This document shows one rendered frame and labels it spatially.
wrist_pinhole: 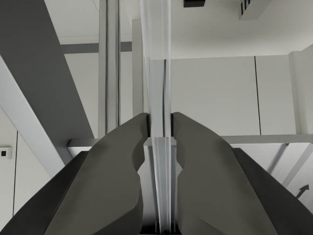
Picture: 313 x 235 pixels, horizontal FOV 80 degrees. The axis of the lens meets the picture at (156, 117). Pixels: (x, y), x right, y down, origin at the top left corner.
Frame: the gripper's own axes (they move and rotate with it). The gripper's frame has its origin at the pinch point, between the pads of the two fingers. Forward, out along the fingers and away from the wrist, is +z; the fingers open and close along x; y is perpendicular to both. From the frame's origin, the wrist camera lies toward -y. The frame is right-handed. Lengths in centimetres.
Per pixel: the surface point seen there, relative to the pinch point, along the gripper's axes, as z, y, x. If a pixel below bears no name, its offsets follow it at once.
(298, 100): 63, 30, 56
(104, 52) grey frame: 32.3, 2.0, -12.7
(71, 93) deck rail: 5.0, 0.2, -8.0
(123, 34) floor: 183, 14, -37
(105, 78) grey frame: 28.9, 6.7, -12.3
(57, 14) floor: 157, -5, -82
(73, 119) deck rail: 4.0, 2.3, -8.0
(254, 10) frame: 44, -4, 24
